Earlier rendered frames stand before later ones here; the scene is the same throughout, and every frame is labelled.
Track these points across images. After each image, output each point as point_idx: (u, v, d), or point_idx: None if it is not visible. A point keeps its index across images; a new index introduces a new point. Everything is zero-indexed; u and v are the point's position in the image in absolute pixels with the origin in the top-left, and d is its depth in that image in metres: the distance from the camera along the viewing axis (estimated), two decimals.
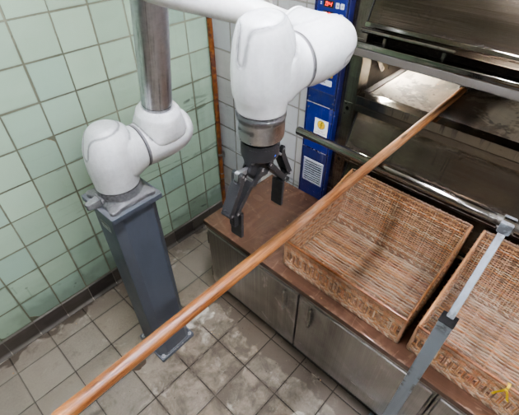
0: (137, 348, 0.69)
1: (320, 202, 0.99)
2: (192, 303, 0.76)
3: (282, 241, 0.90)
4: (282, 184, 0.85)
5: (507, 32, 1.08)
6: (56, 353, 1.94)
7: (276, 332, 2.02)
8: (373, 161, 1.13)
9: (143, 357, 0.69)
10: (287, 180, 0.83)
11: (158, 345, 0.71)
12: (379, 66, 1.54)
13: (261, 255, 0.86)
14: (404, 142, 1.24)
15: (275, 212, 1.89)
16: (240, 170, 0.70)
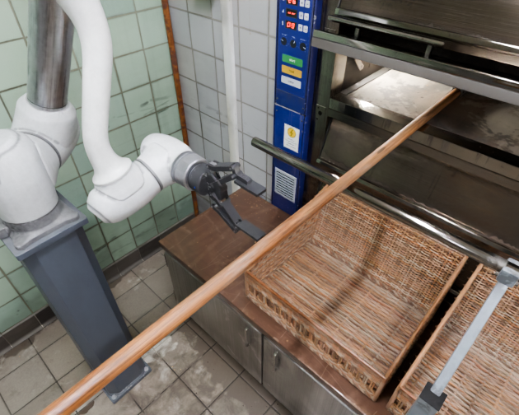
0: None
1: (263, 243, 0.75)
2: (48, 409, 0.52)
3: (202, 301, 0.66)
4: (241, 179, 0.80)
5: (510, 18, 0.84)
6: None
7: None
8: (339, 184, 0.89)
9: None
10: (232, 179, 0.80)
11: None
12: (357, 62, 1.29)
13: (167, 325, 0.62)
14: (381, 158, 0.99)
15: (242, 231, 1.65)
16: (215, 200, 0.95)
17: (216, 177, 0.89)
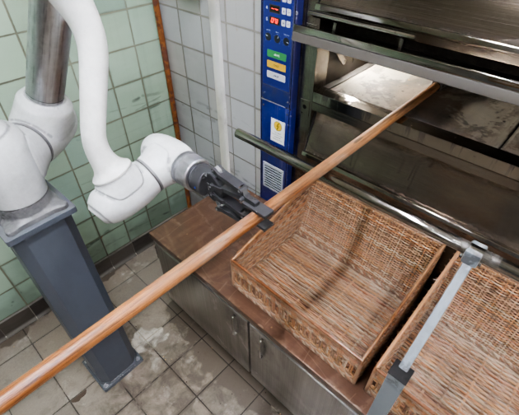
0: None
1: (238, 226, 0.78)
2: (27, 374, 0.56)
3: (177, 278, 0.69)
4: (250, 202, 0.82)
5: (477, 12, 0.88)
6: None
7: None
8: (315, 171, 0.93)
9: None
10: (240, 202, 0.82)
11: None
12: (339, 58, 1.33)
13: (143, 300, 0.65)
14: (357, 148, 1.03)
15: (231, 223, 1.68)
16: (218, 202, 0.94)
17: (216, 178, 0.89)
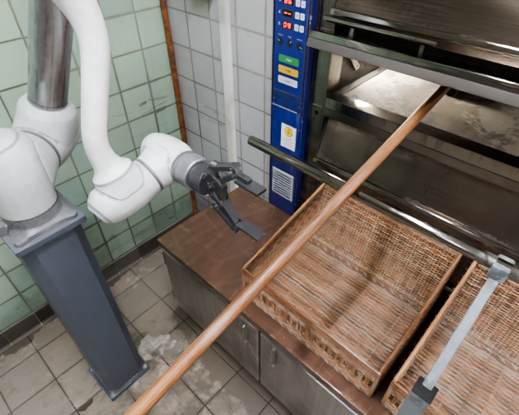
0: None
1: (240, 313, 0.78)
2: None
3: None
4: (241, 179, 0.80)
5: (501, 18, 0.85)
6: None
7: None
8: (317, 228, 0.88)
9: None
10: (232, 179, 0.80)
11: None
12: (353, 62, 1.30)
13: None
14: None
15: (240, 230, 1.66)
16: (215, 200, 0.95)
17: (216, 177, 0.89)
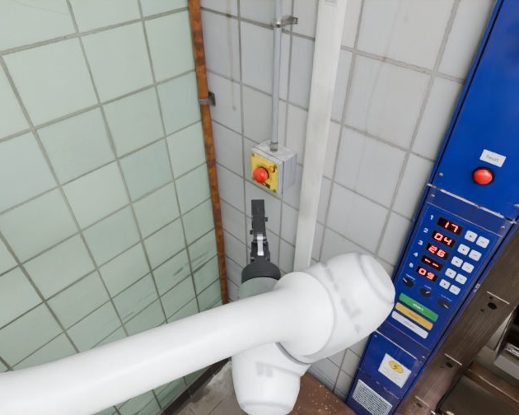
0: None
1: None
2: None
3: None
4: (261, 212, 0.81)
5: None
6: None
7: None
8: None
9: None
10: (267, 218, 0.80)
11: None
12: None
13: None
14: None
15: None
16: None
17: (259, 254, 0.71)
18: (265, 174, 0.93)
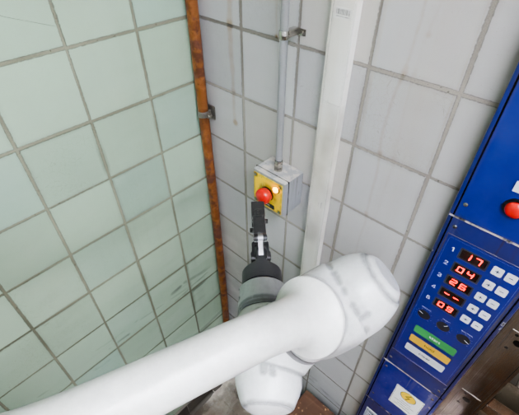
0: None
1: None
2: None
3: None
4: (261, 214, 0.81)
5: None
6: None
7: None
8: None
9: None
10: (267, 221, 0.80)
11: None
12: None
13: None
14: None
15: None
16: None
17: (259, 254, 0.71)
18: (269, 194, 0.87)
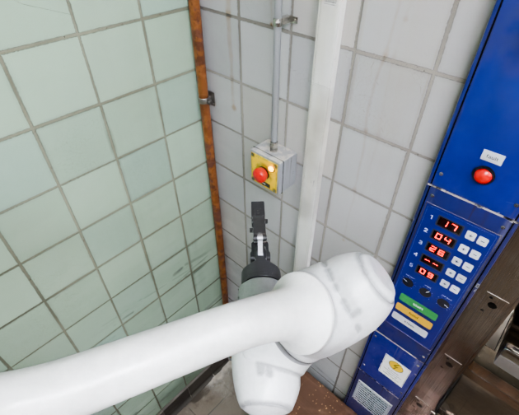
0: None
1: None
2: None
3: None
4: (261, 215, 0.81)
5: None
6: None
7: None
8: None
9: None
10: (267, 221, 0.80)
11: None
12: None
13: None
14: None
15: None
16: None
17: (259, 254, 0.71)
18: (265, 173, 0.93)
